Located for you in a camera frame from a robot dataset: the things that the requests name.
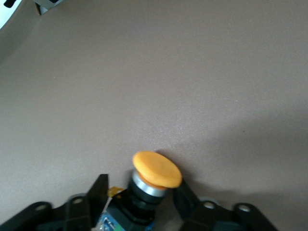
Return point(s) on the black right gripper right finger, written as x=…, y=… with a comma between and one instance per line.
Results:
x=204, y=216

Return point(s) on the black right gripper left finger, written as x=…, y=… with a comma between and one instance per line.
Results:
x=79, y=211

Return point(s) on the yellow push button switch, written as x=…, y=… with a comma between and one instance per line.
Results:
x=156, y=168

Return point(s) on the white metal table bracket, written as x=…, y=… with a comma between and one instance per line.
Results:
x=48, y=6

